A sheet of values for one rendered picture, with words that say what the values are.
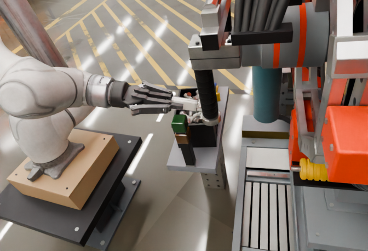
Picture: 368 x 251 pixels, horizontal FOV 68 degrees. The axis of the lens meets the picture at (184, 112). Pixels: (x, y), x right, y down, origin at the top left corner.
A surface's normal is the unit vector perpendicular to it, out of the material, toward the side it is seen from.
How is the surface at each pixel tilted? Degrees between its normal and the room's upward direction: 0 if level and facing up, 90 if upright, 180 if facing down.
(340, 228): 0
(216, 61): 90
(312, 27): 49
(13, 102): 66
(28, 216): 0
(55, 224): 0
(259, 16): 55
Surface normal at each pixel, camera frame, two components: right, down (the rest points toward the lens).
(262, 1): -0.58, 0.07
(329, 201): -0.19, -0.72
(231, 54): -0.22, 0.69
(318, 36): -0.28, 0.30
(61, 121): 0.88, 0.06
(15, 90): 0.00, 0.35
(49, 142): 0.77, 0.34
